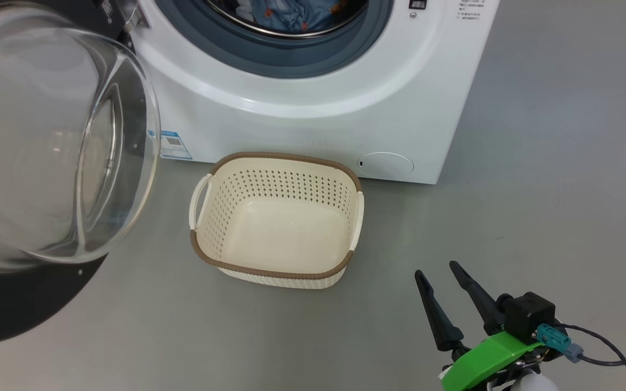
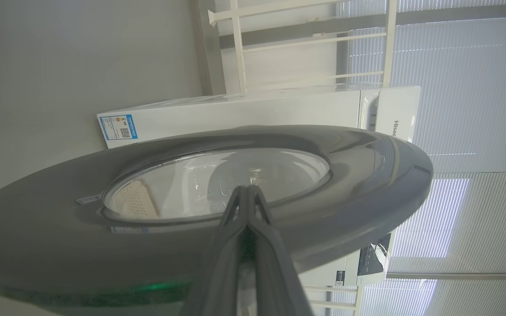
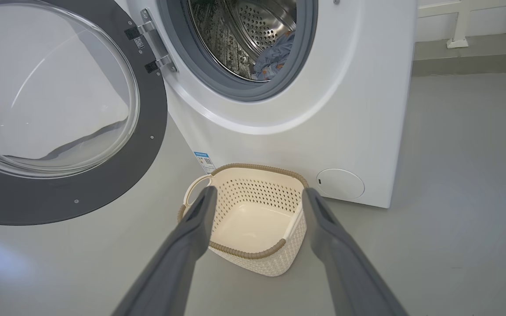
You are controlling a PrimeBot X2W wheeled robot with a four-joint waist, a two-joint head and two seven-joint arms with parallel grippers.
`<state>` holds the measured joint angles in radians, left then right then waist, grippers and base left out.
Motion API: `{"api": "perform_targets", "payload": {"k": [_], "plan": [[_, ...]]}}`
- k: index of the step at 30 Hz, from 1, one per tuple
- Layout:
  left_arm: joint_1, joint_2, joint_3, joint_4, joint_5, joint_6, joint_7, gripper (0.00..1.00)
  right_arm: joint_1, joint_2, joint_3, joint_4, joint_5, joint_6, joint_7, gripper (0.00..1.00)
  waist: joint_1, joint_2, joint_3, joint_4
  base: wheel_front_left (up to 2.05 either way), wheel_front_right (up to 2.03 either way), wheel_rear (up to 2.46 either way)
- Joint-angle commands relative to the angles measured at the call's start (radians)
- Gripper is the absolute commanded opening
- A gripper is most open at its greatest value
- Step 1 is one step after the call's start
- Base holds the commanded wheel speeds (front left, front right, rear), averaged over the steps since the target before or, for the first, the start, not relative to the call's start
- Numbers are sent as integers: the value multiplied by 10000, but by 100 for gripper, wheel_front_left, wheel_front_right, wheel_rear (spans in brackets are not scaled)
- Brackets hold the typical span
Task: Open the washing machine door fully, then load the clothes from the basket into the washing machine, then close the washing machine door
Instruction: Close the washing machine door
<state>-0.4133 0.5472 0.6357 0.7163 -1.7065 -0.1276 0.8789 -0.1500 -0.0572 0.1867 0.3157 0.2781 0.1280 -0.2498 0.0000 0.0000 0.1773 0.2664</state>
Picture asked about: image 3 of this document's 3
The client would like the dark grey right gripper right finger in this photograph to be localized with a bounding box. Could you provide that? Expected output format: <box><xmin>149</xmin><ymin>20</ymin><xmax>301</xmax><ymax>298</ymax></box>
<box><xmin>301</xmin><ymin>187</ymin><xmax>408</xmax><ymax>316</ymax></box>

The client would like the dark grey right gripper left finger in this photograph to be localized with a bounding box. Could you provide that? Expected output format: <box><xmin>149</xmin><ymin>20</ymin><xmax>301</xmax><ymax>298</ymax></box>
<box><xmin>112</xmin><ymin>186</ymin><xmax>218</xmax><ymax>316</ymax></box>

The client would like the round dark washer door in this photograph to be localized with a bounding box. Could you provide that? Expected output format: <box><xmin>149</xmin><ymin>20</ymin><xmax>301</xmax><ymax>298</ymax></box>
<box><xmin>0</xmin><ymin>0</ymin><xmax>169</xmax><ymax>226</ymax></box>

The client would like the blue bear print garment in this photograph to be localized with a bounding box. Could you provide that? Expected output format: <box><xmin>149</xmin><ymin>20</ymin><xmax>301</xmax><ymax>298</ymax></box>
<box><xmin>255</xmin><ymin>31</ymin><xmax>296</xmax><ymax>71</ymax></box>

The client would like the white front-load washing machine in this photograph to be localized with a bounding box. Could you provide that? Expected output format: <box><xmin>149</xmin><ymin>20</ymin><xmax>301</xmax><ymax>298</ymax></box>
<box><xmin>117</xmin><ymin>0</ymin><xmax>418</xmax><ymax>209</ymax></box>

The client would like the round white filter cover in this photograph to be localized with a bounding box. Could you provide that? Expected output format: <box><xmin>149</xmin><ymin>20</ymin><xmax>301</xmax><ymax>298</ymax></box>
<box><xmin>316</xmin><ymin>169</ymin><xmax>365</xmax><ymax>201</ymax></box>

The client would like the cream perforated laundry basket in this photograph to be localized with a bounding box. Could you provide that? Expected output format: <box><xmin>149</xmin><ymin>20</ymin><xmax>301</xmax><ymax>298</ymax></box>
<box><xmin>177</xmin><ymin>163</ymin><xmax>310</xmax><ymax>277</ymax></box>

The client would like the blue energy label sticker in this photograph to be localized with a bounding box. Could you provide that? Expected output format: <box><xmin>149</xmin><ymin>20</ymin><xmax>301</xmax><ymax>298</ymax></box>
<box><xmin>194</xmin><ymin>152</ymin><xmax>217</xmax><ymax>174</ymax></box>

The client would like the white metal rack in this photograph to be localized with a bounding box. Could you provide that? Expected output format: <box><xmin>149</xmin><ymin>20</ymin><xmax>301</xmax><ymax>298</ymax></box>
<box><xmin>418</xmin><ymin>0</ymin><xmax>506</xmax><ymax>49</ymax></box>

